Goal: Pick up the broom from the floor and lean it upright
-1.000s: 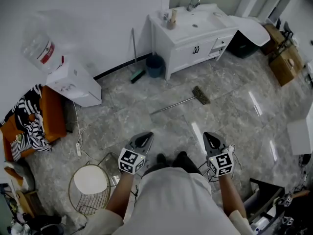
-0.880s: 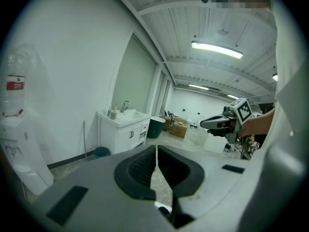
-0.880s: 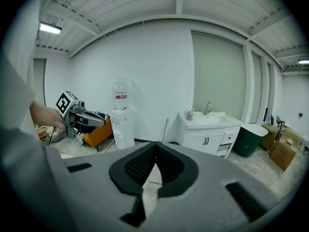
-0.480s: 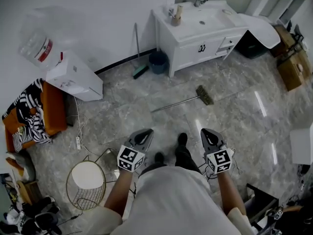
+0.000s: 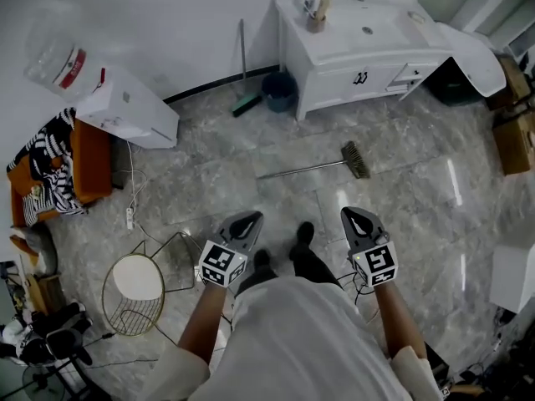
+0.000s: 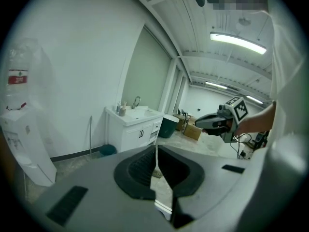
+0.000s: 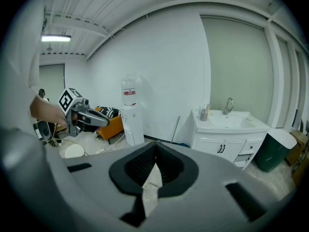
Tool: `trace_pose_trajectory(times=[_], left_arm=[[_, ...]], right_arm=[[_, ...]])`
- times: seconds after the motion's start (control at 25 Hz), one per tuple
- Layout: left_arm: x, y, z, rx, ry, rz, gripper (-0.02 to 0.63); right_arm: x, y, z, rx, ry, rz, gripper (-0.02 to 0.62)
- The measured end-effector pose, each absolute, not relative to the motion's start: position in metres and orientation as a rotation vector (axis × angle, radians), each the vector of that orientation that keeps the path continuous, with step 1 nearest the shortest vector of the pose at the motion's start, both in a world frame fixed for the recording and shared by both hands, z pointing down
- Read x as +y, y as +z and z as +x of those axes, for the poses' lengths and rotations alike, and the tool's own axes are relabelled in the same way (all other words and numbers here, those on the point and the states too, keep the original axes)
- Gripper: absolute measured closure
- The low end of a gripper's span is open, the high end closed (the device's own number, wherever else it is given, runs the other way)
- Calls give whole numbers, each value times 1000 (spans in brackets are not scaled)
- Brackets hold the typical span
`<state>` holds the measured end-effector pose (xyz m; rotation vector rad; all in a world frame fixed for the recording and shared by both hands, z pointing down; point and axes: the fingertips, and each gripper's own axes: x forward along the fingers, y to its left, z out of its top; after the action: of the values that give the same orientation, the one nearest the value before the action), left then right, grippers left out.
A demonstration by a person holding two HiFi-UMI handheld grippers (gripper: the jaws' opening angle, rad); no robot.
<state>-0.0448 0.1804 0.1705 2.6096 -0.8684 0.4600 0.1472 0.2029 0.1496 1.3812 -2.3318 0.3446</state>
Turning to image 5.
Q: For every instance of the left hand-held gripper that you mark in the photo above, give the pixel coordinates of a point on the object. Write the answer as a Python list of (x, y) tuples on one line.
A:
[(221, 263)]

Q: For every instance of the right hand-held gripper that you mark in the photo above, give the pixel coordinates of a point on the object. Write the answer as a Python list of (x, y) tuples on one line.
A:
[(376, 263)]

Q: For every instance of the person's right forearm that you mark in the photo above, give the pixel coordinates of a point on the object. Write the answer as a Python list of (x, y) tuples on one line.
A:
[(393, 320)]

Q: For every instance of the person's left forearm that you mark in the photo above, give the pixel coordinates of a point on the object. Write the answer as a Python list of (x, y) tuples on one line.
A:
[(200, 324)]

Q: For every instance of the person's left black shoe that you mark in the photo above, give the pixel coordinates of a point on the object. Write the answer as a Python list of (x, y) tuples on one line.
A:
[(261, 259)]

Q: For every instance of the person's black shoe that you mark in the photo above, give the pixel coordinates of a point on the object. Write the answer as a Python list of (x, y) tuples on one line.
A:
[(261, 259), (305, 232)]

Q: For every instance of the person's right black shoe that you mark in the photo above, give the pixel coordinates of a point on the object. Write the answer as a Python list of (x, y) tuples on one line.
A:
[(305, 232)]

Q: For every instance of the person's black trousers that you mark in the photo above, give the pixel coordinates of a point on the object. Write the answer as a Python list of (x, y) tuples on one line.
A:
[(313, 265)]

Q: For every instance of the white power strip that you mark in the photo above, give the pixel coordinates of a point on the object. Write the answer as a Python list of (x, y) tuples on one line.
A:
[(129, 219)]

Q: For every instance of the dark teal waste bin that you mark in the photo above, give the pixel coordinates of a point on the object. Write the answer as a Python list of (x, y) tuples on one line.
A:
[(280, 92)]

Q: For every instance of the white table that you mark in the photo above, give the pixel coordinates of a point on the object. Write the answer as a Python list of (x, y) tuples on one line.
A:
[(514, 276)]

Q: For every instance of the white water dispenser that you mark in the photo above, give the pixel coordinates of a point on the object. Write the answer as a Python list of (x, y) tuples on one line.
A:
[(134, 115)]

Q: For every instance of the dark green bin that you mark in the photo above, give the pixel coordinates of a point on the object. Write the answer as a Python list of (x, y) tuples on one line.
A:
[(451, 84)]

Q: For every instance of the white sink cabinet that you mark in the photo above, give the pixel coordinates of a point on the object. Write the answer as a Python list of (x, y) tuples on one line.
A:
[(355, 57)]

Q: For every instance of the orange sofa chair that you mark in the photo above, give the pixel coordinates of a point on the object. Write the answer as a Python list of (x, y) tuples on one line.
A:
[(90, 161)]

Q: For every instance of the brown cardboard boxes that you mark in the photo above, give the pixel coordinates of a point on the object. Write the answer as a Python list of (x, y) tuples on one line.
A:
[(516, 144)]

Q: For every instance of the black white striped blanket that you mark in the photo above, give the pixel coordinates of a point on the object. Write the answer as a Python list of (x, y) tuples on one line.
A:
[(54, 169)]

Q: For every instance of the white oval board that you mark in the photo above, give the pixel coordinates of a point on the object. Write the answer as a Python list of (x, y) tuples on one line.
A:
[(476, 57)]

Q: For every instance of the grey toothbrush cup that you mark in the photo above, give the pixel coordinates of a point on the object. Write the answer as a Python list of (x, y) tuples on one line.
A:
[(316, 24)]

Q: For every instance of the grey cushion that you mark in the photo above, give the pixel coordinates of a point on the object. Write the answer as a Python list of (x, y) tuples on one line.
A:
[(39, 247)]

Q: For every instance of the pale soap bar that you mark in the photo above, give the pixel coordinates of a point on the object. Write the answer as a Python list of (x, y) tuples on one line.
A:
[(416, 16)]

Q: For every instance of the toothbrush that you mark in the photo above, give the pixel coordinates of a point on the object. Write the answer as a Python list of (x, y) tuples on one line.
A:
[(308, 7)]

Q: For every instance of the beige tube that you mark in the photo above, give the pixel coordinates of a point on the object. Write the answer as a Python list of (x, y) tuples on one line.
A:
[(322, 4)]

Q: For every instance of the orange cushion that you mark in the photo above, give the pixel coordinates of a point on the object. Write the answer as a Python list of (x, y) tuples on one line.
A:
[(21, 242)]

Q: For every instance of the clear water bottle red label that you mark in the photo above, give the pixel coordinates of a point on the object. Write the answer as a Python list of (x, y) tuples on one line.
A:
[(58, 67)]

